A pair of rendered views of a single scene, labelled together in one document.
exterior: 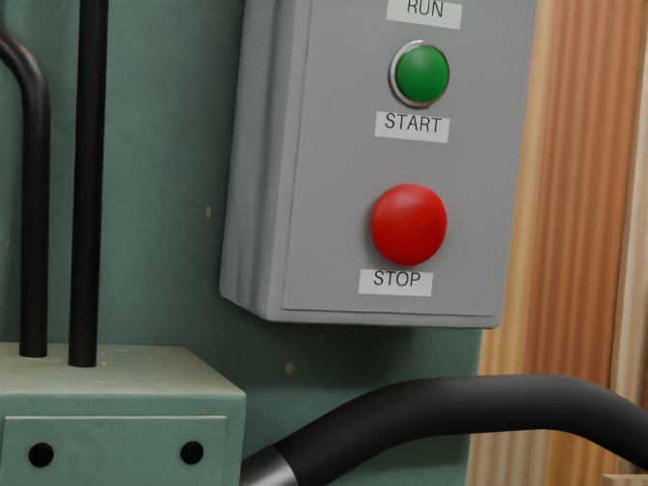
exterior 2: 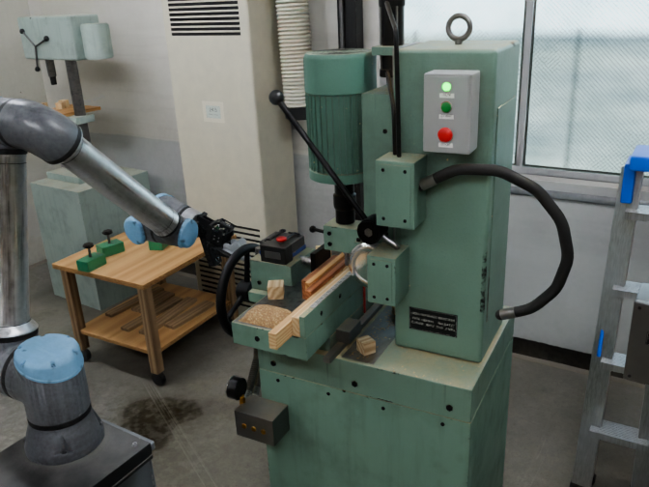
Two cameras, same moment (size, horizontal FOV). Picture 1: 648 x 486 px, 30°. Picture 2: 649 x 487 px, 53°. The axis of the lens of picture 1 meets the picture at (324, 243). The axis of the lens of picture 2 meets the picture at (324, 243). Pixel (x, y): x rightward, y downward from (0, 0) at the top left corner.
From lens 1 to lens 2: 1.07 m
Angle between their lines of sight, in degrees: 52
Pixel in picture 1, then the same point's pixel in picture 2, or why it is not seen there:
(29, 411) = (381, 163)
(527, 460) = not seen: outside the picture
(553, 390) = (490, 167)
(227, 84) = not seen: hidden behind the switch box
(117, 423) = (393, 166)
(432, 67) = (446, 105)
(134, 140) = (415, 116)
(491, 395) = (474, 167)
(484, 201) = (462, 129)
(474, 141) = (459, 118)
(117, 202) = (412, 128)
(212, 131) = not seen: hidden behind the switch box
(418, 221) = (444, 134)
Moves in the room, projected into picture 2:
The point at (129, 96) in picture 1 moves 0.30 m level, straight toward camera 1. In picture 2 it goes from (413, 108) to (323, 135)
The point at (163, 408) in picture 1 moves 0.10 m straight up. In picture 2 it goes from (401, 164) to (401, 117)
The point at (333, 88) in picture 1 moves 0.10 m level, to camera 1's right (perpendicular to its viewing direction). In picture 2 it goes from (430, 110) to (469, 116)
